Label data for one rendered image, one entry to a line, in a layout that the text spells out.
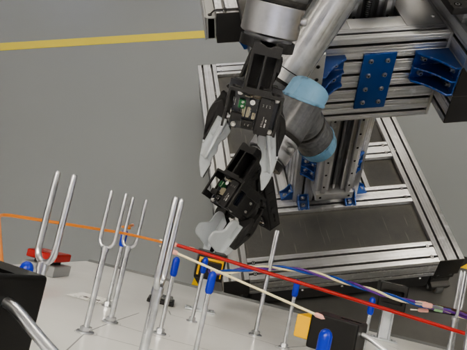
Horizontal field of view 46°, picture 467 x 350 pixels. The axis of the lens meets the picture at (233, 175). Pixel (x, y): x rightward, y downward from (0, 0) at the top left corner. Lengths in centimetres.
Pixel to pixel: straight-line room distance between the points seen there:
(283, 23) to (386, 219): 153
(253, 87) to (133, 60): 259
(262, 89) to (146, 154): 198
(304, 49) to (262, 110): 40
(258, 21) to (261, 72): 6
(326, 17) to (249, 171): 34
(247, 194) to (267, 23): 32
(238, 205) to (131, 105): 207
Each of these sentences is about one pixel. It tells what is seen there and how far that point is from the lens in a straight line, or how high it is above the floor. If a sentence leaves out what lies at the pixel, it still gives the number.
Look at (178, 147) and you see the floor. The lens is 266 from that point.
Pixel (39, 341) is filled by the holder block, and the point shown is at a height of 161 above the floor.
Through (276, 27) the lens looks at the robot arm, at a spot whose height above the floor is 146.
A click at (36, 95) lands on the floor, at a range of 313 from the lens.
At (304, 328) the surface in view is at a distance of 53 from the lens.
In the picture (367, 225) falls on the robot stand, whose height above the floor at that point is 21.
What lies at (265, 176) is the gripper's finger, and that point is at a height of 125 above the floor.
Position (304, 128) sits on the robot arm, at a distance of 95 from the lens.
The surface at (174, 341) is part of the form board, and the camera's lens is 62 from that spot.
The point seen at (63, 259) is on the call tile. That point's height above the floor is 111.
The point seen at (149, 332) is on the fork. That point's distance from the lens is 35.
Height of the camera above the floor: 182
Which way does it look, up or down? 46 degrees down
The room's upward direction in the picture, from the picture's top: straight up
